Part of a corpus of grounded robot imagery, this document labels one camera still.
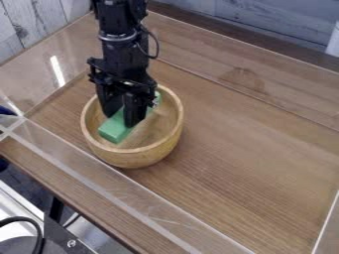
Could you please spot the black metal table leg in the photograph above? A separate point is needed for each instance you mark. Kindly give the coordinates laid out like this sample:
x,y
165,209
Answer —
x,y
56,210

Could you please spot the black metal bracket with screw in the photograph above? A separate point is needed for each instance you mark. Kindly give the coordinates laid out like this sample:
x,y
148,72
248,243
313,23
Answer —
x,y
60,242

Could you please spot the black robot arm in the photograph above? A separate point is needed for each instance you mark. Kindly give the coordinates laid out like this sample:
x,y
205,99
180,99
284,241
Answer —
x,y
118,18

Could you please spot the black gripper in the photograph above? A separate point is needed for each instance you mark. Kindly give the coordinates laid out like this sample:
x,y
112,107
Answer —
x,y
120,77

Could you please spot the clear acrylic enclosure wall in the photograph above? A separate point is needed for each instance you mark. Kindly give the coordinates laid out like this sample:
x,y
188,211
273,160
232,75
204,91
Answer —
x,y
229,169

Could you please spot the green rectangular block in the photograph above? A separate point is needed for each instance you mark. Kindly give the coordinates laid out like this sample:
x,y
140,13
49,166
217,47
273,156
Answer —
x,y
112,129

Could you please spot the brown wooden bowl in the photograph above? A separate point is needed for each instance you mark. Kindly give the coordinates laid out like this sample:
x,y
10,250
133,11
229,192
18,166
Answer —
x,y
152,138

